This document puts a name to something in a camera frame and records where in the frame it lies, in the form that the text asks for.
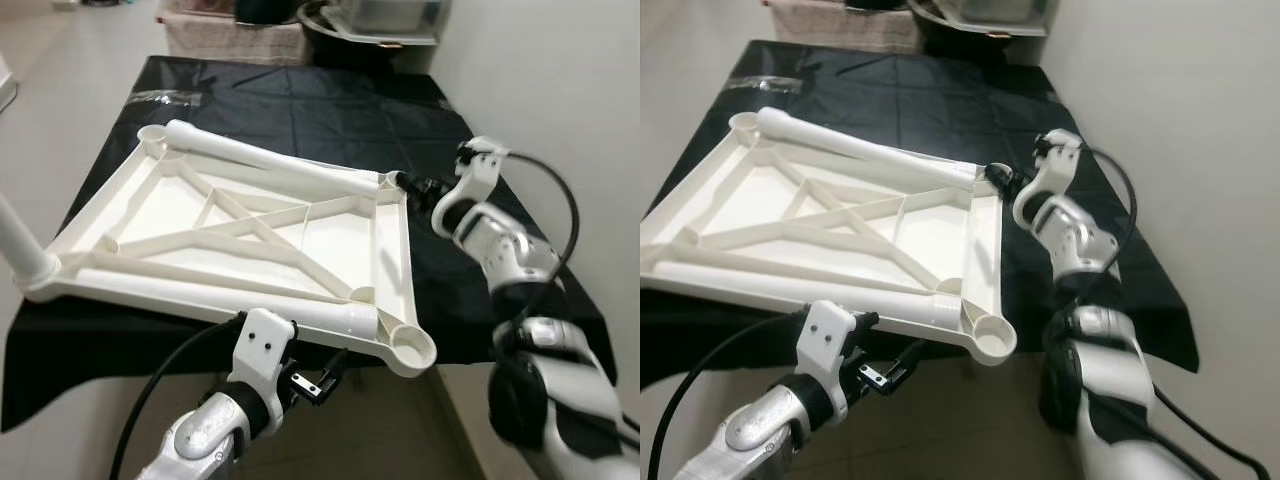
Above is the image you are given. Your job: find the white plastic table top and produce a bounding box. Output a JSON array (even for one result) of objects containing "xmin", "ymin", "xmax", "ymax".
[
  {"xmin": 640, "ymin": 107, "xmax": 1019, "ymax": 366},
  {"xmin": 18, "ymin": 118, "xmax": 438, "ymax": 379}
]

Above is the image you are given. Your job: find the black tablecloth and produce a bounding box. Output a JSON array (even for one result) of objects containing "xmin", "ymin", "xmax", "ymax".
[
  {"xmin": 640, "ymin": 40, "xmax": 1201, "ymax": 391},
  {"xmin": 0, "ymin": 55, "xmax": 606, "ymax": 433}
]

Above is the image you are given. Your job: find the beige cloth covered bench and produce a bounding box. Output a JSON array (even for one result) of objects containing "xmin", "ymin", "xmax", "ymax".
[
  {"xmin": 765, "ymin": 0, "xmax": 926, "ymax": 56},
  {"xmin": 160, "ymin": 0, "xmax": 311, "ymax": 66}
]

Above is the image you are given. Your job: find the black bag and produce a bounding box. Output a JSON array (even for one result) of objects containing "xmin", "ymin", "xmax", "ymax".
[{"xmin": 235, "ymin": 0, "xmax": 301, "ymax": 26}]

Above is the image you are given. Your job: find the clear plastic bag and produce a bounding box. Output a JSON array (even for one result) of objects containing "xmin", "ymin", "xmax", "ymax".
[
  {"xmin": 728, "ymin": 75, "xmax": 806, "ymax": 93},
  {"xmin": 133, "ymin": 88, "xmax": 206, "ymax": 106}
]

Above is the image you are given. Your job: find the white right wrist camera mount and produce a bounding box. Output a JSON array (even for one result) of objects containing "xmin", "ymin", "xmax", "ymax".
[
  {"xmin": 452, "ymin": 137, "xmax": 513, "ymax": 219},
  {"xmin": 1030, "ymin": 128, "xmax": 1086, "ymax": 206}
]

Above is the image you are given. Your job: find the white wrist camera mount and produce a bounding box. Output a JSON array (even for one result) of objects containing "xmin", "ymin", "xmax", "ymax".
[
  {"xmin": 1030, "ymin": 128, "xmax": 1086, "ymax": 206},
  {"xmin": 795, "ymin": 300, "xmax": 863, "ymax": 393},
  {"xmin": 452, "ymin": 137, "xmax": 513, "ymax": 219},
  {"xmin": 228, "ymin": 308, "xmax": 298, "ymax": 401}
]

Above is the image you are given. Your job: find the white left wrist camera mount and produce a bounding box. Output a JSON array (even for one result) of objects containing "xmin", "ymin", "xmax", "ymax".
[
  {"xmin": 795, "ymin": 300, "xmax": 863, "ymax": 393},
  {"xmin": 228, "ymin": 308, "xmax": 298, "ymax": 401}
]

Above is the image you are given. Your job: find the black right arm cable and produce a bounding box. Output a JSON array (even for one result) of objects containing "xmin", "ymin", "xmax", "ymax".
[
  {"xmin": 1078, "ymin": 145, "xmax": 1141, "ymax": 301},
  {"xmin": 500, "ymin": 152, "xmax": 583, "ymax": 336}
]

